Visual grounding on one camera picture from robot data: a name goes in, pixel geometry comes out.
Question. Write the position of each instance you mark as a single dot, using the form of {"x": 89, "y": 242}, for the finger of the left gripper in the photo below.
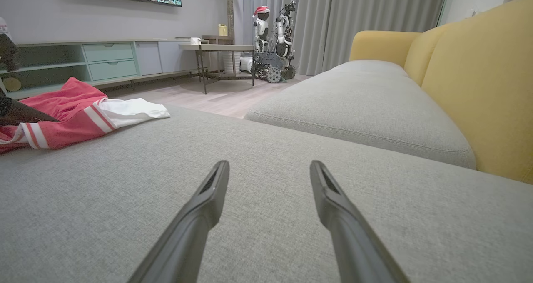
{"x": 21, "y": 112}

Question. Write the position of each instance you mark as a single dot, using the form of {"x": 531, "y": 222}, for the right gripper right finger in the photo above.
{"x": 358, "y": 249}

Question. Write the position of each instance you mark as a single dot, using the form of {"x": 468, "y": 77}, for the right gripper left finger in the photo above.
{"x": 187, "y": 241}

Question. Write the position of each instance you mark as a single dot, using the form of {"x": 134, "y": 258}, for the red and white garment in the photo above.
{"x": 70, "y": 108}

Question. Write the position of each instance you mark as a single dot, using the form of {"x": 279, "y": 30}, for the black wheeled robot base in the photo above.
{"x": 272, "y": 68}

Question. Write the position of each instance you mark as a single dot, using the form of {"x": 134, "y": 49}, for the round beige shelf ornament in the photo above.
{"x": 11, "y": 84}

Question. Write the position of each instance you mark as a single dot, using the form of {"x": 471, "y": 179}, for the pale green TV cabinet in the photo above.
{"x": 110, "y": 60}

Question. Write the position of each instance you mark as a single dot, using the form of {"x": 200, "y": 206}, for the grey sofa chaise cushion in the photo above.
{"x": 266, "y": 150}

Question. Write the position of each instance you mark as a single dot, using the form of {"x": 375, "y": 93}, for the grey sofa seat cushion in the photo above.
{"x": 354, "y": 108}

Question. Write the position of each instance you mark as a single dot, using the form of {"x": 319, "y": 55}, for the white ribbed bin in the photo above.
{"x": 231, "y": 62}

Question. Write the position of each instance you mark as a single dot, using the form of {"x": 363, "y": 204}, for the white box appliance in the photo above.
{"x": 246, "y": 64}

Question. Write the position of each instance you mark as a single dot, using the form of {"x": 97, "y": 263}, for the white cup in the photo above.
{"x": 195, "y": 41}

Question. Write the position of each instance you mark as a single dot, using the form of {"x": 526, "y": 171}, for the grey top metal table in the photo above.
{"x": 216, "y": 47}

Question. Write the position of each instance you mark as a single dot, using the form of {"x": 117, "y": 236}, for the yellow sofa back cushion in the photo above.
{"x": 487, "y": 91}
{"x": 420, "y": 54}

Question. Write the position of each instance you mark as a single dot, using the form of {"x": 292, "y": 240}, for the dark small side table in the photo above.
{"x": 216, "y": 37}

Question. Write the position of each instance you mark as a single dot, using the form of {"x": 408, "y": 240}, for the yellow sofa armrest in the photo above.
{"x": 379, "y": 43}

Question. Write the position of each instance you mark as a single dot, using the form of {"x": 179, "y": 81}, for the yellow jug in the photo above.
{"x": 223, "y": 30}

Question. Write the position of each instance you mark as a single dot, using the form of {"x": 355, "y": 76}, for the robot with Santa hat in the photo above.
{"x": 261, "y": 29}

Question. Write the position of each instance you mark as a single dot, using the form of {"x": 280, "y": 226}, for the grey white humanoid robot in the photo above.
{"x": 284, "y": 33}

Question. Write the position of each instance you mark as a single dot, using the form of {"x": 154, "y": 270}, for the grey curtain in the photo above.
{"x": 333, "y": 21}

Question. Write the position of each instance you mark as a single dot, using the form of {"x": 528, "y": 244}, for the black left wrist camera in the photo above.
{"x": 8, "y": 52}

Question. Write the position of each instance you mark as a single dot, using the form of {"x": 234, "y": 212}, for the wooden wall trim strip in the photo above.
{"x": 230, "y": 8}

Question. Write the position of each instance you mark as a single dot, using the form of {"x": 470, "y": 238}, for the white wall socket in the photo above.
{"x": 472, "y": 13}

